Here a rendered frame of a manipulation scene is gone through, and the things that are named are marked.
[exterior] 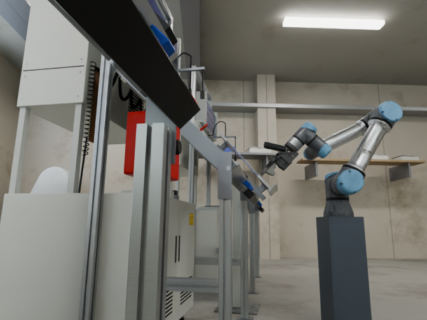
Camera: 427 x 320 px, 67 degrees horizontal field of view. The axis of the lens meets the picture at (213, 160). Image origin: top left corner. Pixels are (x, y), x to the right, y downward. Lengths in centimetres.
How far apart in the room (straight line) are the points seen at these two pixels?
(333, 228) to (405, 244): 448
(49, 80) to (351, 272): 165
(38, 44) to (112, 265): 104
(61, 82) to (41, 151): 444
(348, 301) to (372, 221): 419
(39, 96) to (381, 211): 534
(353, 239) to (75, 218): 128
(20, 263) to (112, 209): 43
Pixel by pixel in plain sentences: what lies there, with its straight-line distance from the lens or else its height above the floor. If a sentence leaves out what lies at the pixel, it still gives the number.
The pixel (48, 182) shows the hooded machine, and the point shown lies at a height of 106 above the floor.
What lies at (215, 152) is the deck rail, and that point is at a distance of 120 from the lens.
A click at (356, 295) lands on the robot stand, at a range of 180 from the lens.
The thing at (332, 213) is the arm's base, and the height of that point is 57.
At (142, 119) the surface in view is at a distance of 81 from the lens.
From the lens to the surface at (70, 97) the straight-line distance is 151.
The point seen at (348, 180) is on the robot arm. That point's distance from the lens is 166.
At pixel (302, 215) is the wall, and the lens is 547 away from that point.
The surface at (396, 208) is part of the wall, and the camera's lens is 612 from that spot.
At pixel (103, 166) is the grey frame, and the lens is 132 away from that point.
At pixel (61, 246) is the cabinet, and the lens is 141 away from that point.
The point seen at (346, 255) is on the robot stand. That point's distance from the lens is 176.
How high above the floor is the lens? 50
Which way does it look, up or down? 11 degrees up
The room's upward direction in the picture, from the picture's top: 1 degrees clockwise
